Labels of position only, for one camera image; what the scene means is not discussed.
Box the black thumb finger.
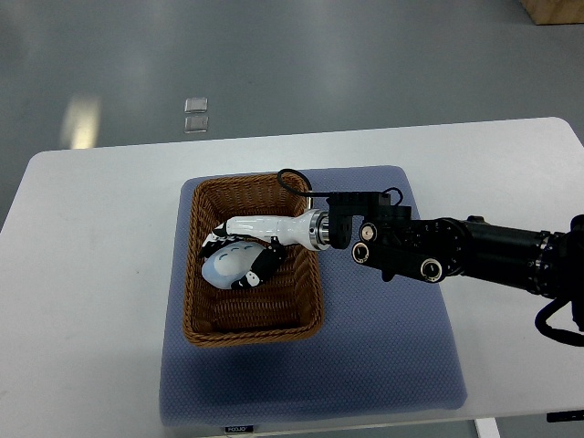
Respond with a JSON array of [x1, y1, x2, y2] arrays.
[[231, 237, 287, 288]]

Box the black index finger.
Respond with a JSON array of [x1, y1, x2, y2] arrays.
[[198, 233, 237, 259]]

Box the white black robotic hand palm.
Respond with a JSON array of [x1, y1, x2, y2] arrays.
[[214, 209, 329, 251]]

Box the blue white plush toy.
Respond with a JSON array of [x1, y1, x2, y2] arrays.
[[202, 241, 264, 290]]

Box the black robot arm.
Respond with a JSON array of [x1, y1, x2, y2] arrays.
[[199, 192, 583, 346]]

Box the brown wicker basket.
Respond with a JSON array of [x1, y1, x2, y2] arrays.
[[182, 173, 324, 348]]

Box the lower metal floor plate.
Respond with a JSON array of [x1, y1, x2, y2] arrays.
[[184, 116, 209, 133]]

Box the metal floor plate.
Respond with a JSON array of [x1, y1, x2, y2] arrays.
[[184, 97, 208, 114], [184, 116, 209, 133]]

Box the upper metal floor plate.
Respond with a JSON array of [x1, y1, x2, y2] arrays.
[[184, 97, 208, 114]]

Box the blue fabric mat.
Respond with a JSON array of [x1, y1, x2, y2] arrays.
[[160, 179, 466, 427]]

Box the white table leg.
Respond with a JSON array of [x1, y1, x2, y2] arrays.
[[474, 417, 501, 438]]

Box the brown wooden box corner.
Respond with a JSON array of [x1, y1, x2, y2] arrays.
[[520, 0, 584, 26]]

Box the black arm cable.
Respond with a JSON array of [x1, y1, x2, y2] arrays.
[[276, 168, 332, 200]]

